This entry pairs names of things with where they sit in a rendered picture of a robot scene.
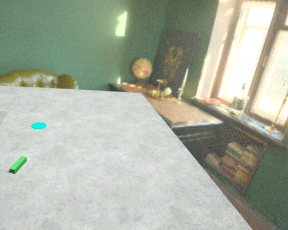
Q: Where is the green rectangular post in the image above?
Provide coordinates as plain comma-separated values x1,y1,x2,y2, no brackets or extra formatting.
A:
9,156,27,174

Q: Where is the cyan circle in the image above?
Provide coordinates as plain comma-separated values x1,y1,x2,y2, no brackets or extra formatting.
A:
32,123,46,129

